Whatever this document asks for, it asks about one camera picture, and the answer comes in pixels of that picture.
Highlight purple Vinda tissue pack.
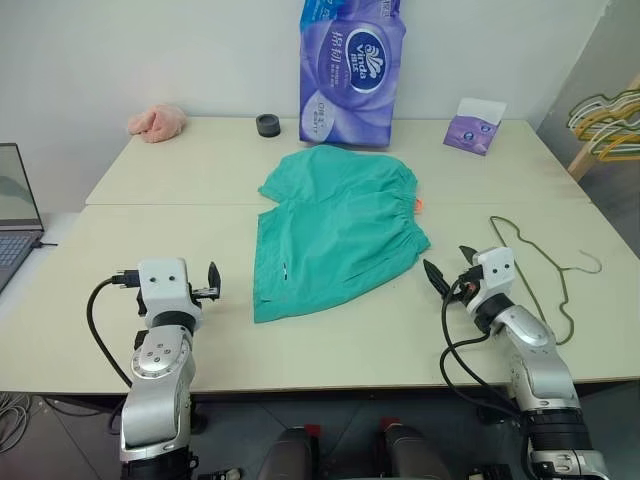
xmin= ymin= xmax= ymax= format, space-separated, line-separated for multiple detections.
xmin=298 ymin=0 xmax=407 ymax=150

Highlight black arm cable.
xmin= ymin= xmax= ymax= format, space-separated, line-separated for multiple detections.
xmin=87 ymin=268 xmax=142 ymax=390
xmin=438 ymin=277 xmax=526 ymax=422

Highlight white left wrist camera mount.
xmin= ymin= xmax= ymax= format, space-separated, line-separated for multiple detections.
xmin=136 ymin=257 xmax=204 ymax=332

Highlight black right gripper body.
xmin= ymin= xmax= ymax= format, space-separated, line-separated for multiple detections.
xmin=447 ymin=264 xmax=484 ymax=309

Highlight wooden clothes rack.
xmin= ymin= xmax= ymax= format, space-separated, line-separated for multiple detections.
xmin=566 ymin=142 xmax=640 ymax=184

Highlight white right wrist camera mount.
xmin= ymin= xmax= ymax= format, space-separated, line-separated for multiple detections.
xmin=471 ymin=245 xmax=519 ymax=307

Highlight small purple tissue box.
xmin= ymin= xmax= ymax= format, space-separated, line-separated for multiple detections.
xmin=442 ymin=97 xmax=509 ymax=158

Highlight olive green wire hanger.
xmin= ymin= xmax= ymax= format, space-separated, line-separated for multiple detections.
xmin=488 ymin=215 xmax=603 ymax=347

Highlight dark rounded shape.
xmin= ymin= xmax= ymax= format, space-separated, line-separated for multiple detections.
xmin=259 ymin=426 xmax=322 ymax=480
xmin=381 ymin=423 xmax=452 ymax=480

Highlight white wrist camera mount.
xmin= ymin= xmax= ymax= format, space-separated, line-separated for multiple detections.
xmin=471 ymin=245 xmax=519 ymax=307
xmin=136 ymin=257 xmax=204 ymax=332

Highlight grey cable bundle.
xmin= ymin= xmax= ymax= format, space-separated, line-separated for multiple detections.
xmin=0 ymin=391 xmax=34 ymax=452

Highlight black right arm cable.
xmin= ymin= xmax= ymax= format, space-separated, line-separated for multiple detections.
xmin=438 ymin=277 xmax=526 ymax=422

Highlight pink fluffy cloth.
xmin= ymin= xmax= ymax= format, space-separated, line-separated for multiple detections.
xmin=126 ymin=102 xmax=189 ymax=145

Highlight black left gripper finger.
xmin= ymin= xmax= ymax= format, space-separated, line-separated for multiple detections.
xmin=207 ymin=260 xmax=224 ymax=301

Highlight grey laptop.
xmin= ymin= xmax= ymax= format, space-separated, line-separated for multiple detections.
xmin=0 ymin=142 xmax=47 ymax=294

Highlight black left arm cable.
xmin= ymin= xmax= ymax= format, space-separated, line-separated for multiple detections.
xmin=87 ymin=268 xmax=142 ymax=390

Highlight green shorts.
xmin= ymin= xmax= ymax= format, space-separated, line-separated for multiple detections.
xmin=253 ymin=145 xmax=432 ymax=325

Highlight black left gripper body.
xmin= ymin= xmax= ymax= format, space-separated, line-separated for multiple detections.
xmin=189 ymin=284 xmax=222 ymax=305

